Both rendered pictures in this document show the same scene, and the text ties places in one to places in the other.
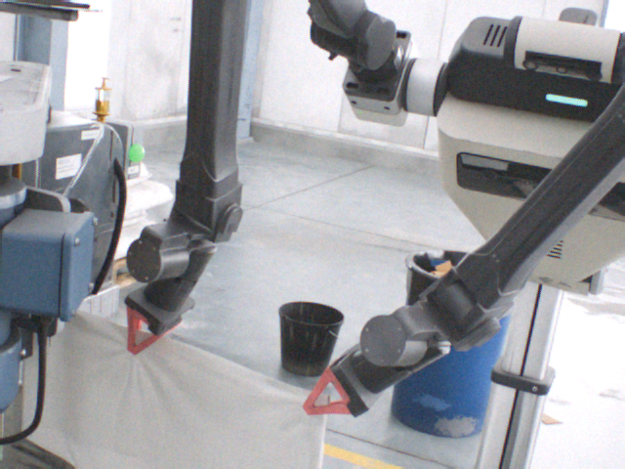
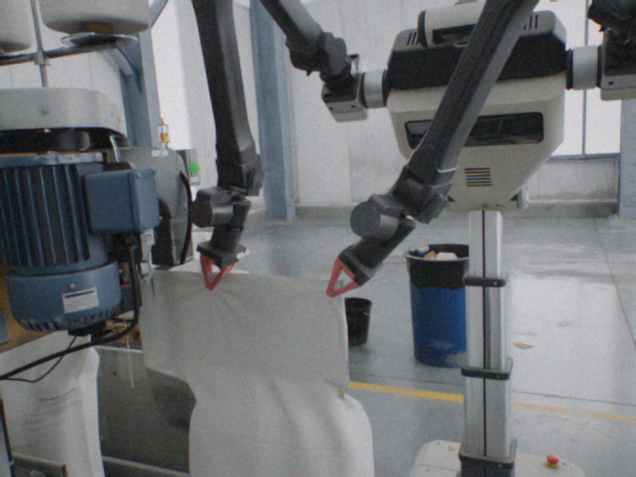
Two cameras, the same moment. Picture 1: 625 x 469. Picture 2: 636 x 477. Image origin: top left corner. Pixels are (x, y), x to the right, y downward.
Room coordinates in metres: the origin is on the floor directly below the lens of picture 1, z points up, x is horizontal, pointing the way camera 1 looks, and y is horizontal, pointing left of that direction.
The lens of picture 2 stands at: (0.01, -0.07, 1.33)
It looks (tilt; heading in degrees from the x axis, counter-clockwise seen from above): 10 degrees down; 3
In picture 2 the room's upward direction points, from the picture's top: 4 degrees counter-clockwise
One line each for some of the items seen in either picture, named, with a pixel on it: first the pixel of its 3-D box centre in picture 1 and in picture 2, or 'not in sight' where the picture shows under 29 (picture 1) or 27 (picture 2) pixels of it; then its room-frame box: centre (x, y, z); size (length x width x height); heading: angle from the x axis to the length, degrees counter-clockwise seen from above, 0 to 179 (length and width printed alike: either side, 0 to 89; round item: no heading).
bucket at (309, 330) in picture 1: (308, 339); (351, 322); (3.56, -0.04, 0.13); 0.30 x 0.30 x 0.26
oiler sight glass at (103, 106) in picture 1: (102, 101); (164, 133); (1.28, 0.35, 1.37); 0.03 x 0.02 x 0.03; 69
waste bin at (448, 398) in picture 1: (451, 343); (445, 304); (3.24, -0.61, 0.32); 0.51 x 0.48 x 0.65; 159
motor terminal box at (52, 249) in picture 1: (48, 272); (126, 207); (0.82, 0.26, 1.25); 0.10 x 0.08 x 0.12; 4
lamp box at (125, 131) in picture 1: (114, 148); (180, 167); (1.35, 0.33, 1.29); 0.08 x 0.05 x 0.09; 69
